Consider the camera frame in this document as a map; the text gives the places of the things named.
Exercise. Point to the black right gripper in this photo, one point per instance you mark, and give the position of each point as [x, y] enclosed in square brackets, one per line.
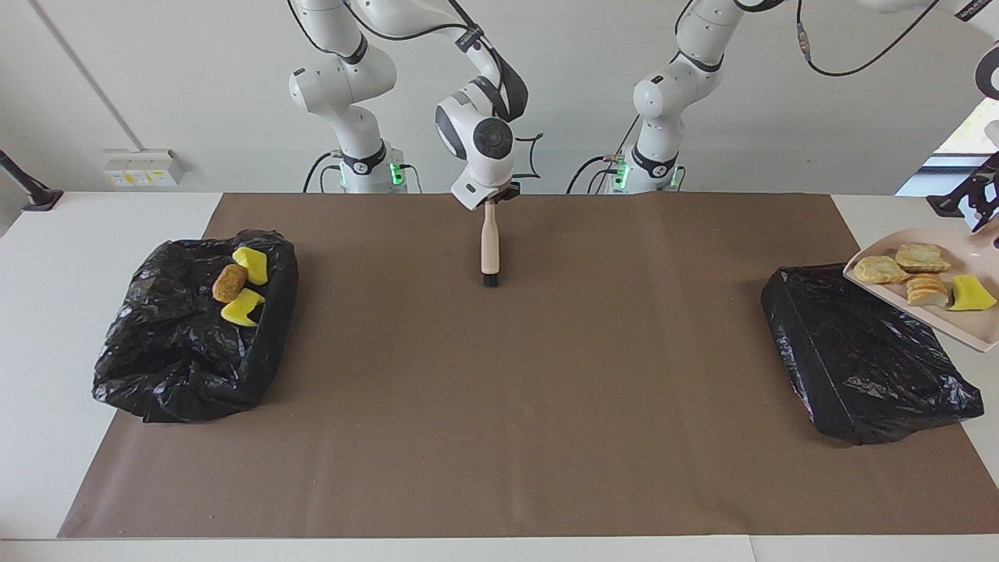
[505, 192]

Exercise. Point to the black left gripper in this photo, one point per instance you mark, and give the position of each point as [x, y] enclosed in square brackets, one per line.
[992, 168]

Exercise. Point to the beige hand brush black bristles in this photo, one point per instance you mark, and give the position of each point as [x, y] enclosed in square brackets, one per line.
[490, 242]

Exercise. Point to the striped croissant bread piece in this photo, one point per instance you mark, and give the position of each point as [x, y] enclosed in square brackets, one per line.
[922, 257]
[927, 290]
[880, 269]

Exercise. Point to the small yellow sponge wedge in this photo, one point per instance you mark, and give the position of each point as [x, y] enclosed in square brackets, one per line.
[972, 294]

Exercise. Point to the beige plastic dustpan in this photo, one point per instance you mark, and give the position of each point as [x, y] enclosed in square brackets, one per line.
[960, 324]

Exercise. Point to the chunky yellow sponge piece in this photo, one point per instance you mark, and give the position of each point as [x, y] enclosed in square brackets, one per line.
[254, 267]

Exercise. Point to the notched yellow sponge piece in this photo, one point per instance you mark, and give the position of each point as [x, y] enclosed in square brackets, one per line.
[240, 308]

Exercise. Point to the brown cork-like cylinder piece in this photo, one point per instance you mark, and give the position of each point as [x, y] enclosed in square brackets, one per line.
[229, 283]

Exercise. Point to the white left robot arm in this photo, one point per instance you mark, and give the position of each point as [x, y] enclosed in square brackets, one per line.
[663, 94]

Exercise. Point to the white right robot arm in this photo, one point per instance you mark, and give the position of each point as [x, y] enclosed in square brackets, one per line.
[343, 86]

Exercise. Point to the taut black bag-lined bin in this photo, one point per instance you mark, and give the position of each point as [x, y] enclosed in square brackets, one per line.
[858, 375]

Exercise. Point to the crumpled black bag-lined bin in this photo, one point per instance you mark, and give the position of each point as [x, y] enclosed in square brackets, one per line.
[172, 359]

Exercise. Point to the bright window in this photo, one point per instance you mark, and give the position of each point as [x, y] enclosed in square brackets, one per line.
[960, 136]

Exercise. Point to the brown paper table mat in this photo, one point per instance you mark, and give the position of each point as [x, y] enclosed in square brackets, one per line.
[499, 484]

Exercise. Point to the white wall socket box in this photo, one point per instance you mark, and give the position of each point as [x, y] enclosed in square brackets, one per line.
[144, 168]

